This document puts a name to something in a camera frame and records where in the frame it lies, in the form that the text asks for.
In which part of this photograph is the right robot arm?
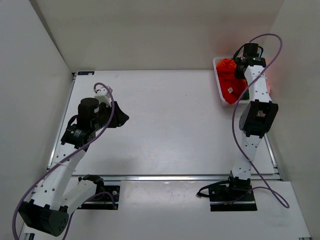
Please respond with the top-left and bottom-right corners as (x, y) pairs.
(196, 43), (279, 204)

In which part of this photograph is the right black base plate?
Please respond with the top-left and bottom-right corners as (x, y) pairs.
(208, 185), (258, 212)

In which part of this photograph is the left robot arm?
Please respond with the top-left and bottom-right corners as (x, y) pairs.
(14, 97), (129, 237)

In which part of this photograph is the pink t-shirt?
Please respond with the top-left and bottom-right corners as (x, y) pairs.
(265, 80), (271, 95)

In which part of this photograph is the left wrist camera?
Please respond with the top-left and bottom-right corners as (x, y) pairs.
(94, 86), (113, 103)

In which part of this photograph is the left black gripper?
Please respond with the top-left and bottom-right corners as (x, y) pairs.
(94, 97), (131, 127)

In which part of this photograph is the white plastic basket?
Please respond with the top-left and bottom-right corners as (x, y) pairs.
(212, 57), (248, 107)

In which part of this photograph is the green t-shirt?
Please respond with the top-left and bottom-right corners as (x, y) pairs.
(241, 90), (250, 101)

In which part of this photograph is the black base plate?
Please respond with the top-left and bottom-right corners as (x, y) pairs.
(208, 185), (258, 212)
(78, 185), (121, 211)

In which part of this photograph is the aluminium table rail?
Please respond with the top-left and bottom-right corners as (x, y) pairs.
(72, 174), (283, 182)

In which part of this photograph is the orange t-shirt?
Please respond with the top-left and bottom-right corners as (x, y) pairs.
(216, 58), (236, 81)

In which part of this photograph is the red t-shirt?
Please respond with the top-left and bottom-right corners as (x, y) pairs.
(218, 77), (248, 105)

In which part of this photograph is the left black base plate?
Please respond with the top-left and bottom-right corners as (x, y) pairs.
(78, 185), (121, 211)

